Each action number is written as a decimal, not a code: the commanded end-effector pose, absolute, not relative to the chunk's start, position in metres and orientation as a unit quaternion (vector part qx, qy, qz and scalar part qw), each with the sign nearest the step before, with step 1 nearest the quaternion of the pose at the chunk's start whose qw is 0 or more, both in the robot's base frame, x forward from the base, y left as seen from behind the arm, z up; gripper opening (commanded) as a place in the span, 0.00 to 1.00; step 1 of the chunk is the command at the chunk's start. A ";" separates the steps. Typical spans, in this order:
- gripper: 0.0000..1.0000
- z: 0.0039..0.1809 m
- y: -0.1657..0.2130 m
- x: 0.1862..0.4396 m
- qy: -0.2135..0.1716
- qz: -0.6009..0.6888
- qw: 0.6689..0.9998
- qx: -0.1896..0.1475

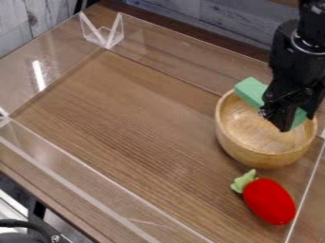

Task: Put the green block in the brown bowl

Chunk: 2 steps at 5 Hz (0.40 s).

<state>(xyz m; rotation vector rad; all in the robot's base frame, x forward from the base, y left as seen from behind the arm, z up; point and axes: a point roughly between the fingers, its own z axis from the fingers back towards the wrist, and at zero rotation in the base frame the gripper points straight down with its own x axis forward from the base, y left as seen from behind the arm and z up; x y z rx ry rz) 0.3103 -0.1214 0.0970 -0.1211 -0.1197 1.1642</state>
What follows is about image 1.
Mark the clear acrylic corner bracket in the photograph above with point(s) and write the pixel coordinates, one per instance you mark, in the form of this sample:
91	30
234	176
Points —
105	37

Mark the green rectangular block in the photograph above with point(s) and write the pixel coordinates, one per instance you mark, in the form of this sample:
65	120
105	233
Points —
250	89

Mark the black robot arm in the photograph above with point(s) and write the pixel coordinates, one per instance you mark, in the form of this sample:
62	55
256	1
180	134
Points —
312	16

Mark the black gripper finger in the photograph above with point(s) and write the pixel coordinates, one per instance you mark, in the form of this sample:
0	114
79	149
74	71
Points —
319	96
283	117

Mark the brown wooden bowl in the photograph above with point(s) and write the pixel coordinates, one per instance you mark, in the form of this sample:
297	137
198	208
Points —
252	140

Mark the black metal table bracket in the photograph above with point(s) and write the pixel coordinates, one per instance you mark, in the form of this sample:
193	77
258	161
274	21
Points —
44	229

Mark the clear acrylic front wall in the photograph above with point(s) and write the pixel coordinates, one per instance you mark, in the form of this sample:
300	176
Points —
110	213

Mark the red plush strawberry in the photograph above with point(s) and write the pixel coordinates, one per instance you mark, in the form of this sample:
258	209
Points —
266	198

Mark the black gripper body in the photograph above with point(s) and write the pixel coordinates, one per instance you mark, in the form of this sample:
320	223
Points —
297	64

